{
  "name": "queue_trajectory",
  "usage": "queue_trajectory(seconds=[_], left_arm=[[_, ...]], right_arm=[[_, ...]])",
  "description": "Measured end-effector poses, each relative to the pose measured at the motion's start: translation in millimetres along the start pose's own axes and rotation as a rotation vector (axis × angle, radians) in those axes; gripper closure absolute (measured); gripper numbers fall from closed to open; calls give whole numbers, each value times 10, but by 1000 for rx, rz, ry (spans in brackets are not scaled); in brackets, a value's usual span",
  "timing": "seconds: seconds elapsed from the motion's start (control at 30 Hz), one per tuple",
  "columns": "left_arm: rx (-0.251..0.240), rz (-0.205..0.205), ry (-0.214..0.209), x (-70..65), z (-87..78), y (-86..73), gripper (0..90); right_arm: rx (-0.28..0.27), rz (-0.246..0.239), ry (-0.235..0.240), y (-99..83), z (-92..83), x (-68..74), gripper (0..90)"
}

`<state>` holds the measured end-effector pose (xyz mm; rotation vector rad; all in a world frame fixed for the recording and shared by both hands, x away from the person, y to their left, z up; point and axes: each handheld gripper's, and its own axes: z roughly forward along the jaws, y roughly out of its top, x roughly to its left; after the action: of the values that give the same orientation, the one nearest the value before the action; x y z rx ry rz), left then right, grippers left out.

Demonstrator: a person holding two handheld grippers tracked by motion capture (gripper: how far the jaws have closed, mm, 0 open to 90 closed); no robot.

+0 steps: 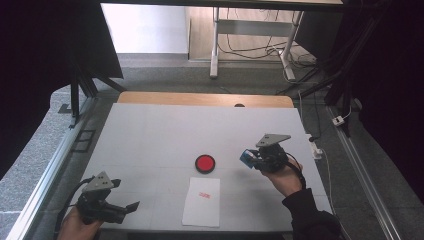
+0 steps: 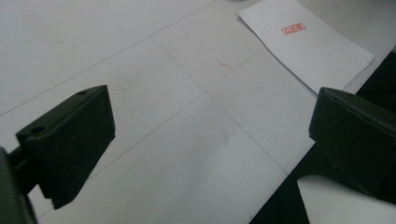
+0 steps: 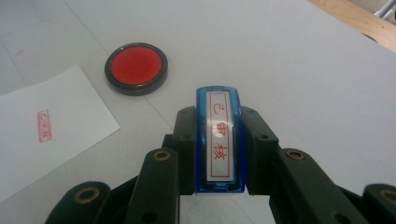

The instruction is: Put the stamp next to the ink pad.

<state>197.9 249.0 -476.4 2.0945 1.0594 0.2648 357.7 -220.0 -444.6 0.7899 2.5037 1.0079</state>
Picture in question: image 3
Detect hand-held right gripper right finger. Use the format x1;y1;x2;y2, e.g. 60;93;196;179
240;105;280;197

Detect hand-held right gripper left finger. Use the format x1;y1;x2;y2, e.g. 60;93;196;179
162;105;198;196

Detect blue transparent stamp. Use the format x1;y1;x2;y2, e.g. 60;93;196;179
194;85;248;195

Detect round red ink pad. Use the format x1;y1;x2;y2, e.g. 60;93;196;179
104;42;169;97

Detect white paper sheet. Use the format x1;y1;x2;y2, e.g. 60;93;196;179
0;63;121;203

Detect large white table cover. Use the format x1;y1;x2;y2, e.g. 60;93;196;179
0;0;396;224

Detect desk with white legs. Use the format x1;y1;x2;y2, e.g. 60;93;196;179
373;0;396;19

